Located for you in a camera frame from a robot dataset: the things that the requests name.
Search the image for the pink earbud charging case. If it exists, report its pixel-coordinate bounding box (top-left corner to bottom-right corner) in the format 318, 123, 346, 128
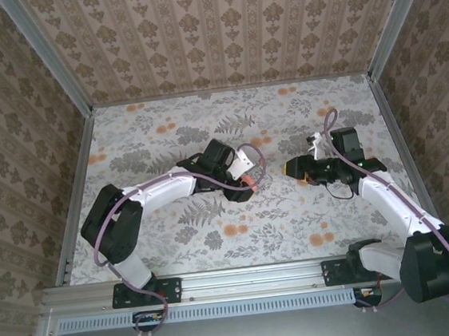
242, 172, 260, 194

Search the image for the floral patterned table cover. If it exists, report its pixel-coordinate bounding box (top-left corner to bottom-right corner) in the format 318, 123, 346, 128
43, 68, 439, 289

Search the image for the thin black cable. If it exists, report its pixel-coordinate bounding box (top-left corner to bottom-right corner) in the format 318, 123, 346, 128
321, 178, 357, 203

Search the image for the aluminium table side rail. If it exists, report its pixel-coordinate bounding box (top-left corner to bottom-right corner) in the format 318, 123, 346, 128
366, 68, 449, 251
38, 107, 113, 289

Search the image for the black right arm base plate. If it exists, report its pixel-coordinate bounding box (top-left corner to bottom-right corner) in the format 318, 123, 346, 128
320, 252, 398, 288

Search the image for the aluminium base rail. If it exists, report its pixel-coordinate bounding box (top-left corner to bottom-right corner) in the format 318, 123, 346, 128
39, 244, 449, 318

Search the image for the aluminium frame post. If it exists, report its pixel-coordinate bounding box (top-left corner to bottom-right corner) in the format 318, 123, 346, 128
359, 0, 447, 81
0, 0, 95, 124

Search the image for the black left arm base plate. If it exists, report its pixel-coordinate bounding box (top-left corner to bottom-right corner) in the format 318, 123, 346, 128
109, 275, 184, 310

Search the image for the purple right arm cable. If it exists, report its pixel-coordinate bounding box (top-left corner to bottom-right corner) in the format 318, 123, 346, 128
321, 96, 449, 317

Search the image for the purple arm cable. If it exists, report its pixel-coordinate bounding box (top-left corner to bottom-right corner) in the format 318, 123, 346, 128
82, 141, 283, 336
321, 96, 449, 317

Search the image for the white slotted cable duct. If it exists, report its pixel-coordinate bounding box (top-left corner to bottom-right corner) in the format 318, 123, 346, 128
58, 287, 355, 335

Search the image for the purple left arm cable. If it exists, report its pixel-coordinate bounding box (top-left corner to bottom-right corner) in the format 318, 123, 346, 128
82, 141, 283, 336

